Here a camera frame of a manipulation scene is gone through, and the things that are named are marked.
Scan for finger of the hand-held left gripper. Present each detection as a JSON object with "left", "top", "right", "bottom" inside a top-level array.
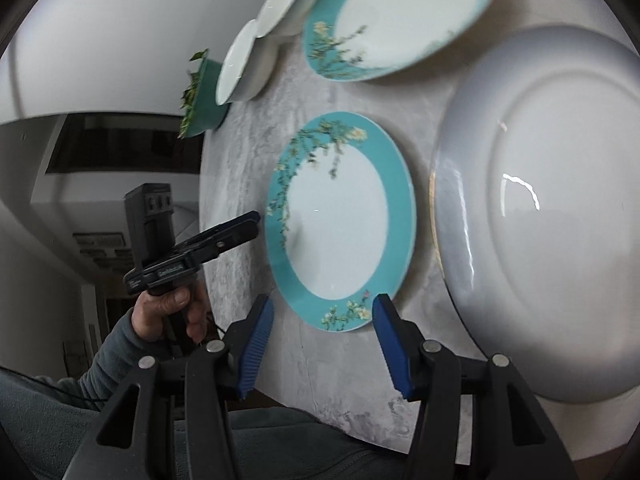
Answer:
[{"left": 171, "top": 211, "right": 262, "bottom": 266}]

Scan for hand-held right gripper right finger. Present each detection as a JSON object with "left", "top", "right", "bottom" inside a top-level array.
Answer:
[{"left": 371, "top": 293, "right": 581, "bottom": 480}]

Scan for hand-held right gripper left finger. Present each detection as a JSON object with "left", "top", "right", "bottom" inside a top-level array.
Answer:
[{"left": 65, "top": 293, "right": 275, "bottom": 480}]

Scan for teal floral plate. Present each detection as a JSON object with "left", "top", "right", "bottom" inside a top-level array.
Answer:
[
  {"left": 264, "top": 111, "right": 418, "bottom": 334},
  {"left": 301, "top": 0, "right": 500, "bottom": 83}
]

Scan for white bowl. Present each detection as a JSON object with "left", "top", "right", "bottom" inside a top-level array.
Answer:
[
  {"left": 214, "top": 18, "right": 281, "bottom": 106},
  {"left": 255, "top": 0, "right": 321, "bottom": 44}
]

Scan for person's left forearm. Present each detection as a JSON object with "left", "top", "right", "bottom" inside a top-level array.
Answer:
[{"left": 59, "top": 305, "right": 168, "bottom": 413}]

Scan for person's left hand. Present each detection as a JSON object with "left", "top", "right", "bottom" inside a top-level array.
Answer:
[{"left": 130, "top": 280, "right": 209, "bottom": 345}]

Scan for teal basin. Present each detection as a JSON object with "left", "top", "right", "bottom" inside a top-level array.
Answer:
[{"left": 178, "top": 57, "right": 232, "bottom": 140}]

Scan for green leafy vegetables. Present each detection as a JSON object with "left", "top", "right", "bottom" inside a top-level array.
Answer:
[{"left": 177, "top": 48, "right": 210, "bottom": 139}]

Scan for large white plate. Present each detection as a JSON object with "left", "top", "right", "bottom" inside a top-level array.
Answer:
[{"left": 429, "top": 24, "right": 640, "bottom": 405}]

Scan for person's grey clothing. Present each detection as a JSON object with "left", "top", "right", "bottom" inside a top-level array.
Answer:
[{"left": 0, "top": 366, "right": 418, "bottom": 480}]

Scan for black cable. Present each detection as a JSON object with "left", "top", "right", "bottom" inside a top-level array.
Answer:
[{"left": 0, "top": 367, "right": 108, "bottom": 403}]

